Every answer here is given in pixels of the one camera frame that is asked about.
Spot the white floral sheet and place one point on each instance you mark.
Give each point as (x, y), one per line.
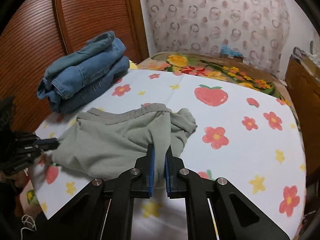
(237, 155)

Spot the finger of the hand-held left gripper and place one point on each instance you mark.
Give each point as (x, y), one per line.
(47, 141)
(48, 147)

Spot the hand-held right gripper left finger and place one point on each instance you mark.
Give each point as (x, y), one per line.
(151, 170)

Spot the dark patterned bag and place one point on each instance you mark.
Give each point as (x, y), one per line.
(298, 53)

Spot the dark blue folded jeans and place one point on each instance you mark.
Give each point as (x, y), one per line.
(100, 90)

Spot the small brown box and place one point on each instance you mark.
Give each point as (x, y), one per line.
(235, 58)

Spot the blue plastic bag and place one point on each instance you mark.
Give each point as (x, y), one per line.
(230, 50)

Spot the brown slatted wardrobe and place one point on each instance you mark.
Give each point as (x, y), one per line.
(32, 42)

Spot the grey pants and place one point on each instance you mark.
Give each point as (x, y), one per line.
(107, 142)

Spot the wooden sideboard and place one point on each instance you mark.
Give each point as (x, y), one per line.
(305, 92)

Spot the light blue folded jeans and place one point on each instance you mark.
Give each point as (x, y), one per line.
(82, 60)

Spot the cardboard box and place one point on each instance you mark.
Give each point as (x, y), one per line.
(312, 60)

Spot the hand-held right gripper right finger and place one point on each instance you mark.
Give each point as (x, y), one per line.
(168, 172)

